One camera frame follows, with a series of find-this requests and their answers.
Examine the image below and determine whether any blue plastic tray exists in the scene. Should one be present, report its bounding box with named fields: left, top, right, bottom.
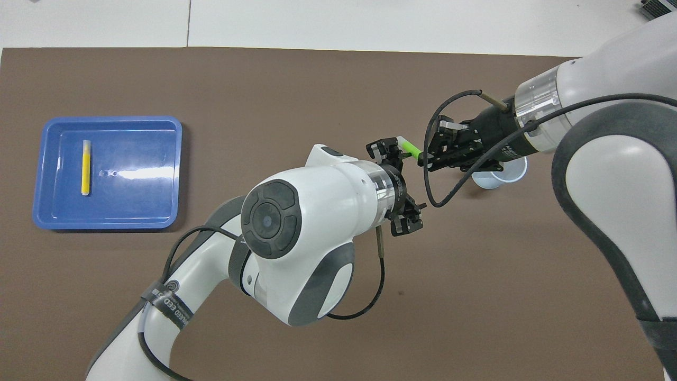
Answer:
left=32, top=115, right=183, bottom=232

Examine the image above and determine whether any yellow pen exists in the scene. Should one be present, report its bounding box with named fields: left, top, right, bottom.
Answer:
left=81, top=140, right=92, bottom=197

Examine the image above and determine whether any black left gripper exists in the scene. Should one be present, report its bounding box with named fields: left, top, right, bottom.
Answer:
left=367, top=137, right=426, bottom=237

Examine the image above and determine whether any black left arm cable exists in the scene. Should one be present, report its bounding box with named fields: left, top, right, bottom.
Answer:
left=138, top=226, right=387, bottom=381

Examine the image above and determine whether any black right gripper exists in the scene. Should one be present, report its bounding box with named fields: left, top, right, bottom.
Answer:
left=419, top=98, right=529, bottom=172

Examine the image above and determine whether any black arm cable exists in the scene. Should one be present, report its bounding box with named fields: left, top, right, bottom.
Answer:
left=423, top=89, right=677, bottom=208
left=138, top=226, right=387, bottom=381

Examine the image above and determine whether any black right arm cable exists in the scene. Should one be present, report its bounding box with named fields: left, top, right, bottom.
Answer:
left=423, top=89, right=677, bottom=208

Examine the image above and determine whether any grey ribbed device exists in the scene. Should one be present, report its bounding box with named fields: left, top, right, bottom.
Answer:
left=638, top=0, right=677, bottom=22

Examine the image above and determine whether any brown table mat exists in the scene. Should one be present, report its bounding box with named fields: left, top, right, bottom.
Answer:
left=0, top=47, right=666, bottom=381

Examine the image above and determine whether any clear plastic cup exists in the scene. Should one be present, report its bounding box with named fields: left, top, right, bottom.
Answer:
left=471, top=156, right=528, bottom=190

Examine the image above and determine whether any green pen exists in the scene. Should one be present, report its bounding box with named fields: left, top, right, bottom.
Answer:
left=398, top=136, right=424, bottom=160

